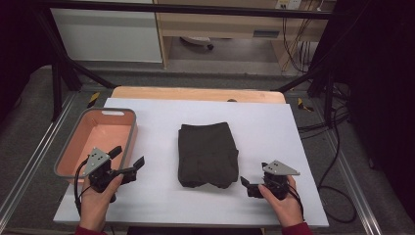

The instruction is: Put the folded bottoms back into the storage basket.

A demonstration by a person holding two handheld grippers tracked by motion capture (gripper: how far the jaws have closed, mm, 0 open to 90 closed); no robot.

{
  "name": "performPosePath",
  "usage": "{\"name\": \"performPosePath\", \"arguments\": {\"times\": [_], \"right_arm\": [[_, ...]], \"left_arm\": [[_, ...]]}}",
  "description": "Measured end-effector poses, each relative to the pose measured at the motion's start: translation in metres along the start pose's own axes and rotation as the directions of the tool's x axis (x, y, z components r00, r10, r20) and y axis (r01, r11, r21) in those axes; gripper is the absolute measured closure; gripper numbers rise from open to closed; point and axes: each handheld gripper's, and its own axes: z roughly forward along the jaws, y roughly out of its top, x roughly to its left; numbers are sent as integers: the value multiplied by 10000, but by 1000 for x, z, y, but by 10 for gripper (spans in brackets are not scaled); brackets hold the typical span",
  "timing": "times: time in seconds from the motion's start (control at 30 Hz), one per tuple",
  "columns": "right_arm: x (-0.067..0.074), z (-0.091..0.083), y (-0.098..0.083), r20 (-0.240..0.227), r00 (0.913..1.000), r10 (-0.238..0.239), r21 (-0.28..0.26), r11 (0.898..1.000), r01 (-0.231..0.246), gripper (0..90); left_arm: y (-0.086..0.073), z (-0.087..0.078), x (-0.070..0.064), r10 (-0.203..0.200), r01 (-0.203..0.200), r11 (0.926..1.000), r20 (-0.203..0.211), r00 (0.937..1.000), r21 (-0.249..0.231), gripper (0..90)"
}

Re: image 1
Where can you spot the wooden table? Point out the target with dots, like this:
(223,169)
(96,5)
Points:
(182,93)

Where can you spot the white cabinet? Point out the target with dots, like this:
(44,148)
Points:
(106,36)

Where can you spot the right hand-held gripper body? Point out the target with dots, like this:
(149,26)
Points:
(276,182)

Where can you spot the white power strip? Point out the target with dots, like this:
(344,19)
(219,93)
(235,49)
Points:
(288,4)

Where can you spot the person's left hand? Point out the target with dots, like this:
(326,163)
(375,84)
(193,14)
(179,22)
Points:
(94,205)

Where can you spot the white board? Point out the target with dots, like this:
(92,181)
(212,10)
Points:
(261,140)

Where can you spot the metal floor rail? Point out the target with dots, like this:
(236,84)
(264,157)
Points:
(32,163)
(354,189)

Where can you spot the black horizontal frame bar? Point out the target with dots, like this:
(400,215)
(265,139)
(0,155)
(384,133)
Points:
(195,9)

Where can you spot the person's right hand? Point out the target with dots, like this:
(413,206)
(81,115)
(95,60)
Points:
(285,209)

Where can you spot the office chair base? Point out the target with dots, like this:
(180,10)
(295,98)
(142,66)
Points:
(197,40)

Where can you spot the black metal stand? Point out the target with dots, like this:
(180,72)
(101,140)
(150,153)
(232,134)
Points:
(328,94)
(57,88)

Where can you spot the light wooden desk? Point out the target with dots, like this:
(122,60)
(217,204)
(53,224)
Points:
(221,24)

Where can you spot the yellow and black tape piece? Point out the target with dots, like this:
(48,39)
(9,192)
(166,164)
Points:
(94,98)
(304,105)

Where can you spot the dark curtain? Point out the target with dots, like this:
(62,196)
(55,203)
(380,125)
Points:
(381,81)
(19,42)

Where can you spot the pink basket with grey rim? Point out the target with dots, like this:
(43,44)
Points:
(98,140)

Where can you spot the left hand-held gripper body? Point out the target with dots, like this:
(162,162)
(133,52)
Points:
(99,178)

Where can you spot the dark cloth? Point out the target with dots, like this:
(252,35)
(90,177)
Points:
(207,155)

